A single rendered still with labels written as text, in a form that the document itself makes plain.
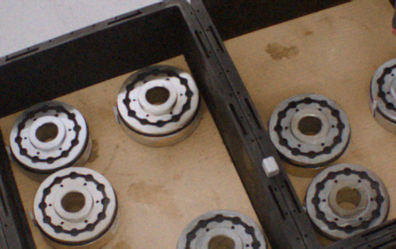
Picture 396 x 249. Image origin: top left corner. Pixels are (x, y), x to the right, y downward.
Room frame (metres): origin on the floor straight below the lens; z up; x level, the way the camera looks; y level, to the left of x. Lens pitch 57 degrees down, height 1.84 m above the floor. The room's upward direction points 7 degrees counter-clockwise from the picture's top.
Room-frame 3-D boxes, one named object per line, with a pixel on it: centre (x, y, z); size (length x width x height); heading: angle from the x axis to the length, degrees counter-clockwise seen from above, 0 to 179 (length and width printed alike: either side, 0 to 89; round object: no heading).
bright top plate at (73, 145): (0.66, 0.18, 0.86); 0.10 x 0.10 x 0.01
